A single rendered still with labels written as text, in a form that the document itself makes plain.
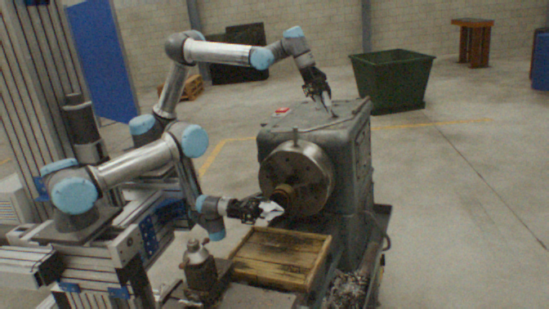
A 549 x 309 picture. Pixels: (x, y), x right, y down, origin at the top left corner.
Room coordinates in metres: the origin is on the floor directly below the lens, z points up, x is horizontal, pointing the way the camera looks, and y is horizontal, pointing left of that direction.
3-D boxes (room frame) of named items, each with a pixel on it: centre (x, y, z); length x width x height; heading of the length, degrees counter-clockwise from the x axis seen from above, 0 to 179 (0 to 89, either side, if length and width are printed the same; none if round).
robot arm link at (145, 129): (1.67, 0.55, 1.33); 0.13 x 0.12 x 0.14; 159
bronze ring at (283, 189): (1.33, -0.03, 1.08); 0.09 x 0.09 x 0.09; 63
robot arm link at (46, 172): (1.18, 0.71, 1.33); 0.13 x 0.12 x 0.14; 36
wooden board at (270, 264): (1.22, 0.03, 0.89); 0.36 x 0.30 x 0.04; 63
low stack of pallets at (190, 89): (9.42, 1.96, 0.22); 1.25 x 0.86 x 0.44; 173
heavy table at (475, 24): (8.99, -5.08, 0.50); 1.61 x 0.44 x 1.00; 170
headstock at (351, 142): (1.83, -0.26, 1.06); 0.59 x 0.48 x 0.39; 153
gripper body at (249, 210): (1.27, 0.12, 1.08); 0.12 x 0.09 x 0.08; 63
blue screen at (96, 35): (7.43, 3.32, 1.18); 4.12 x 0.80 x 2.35; 42
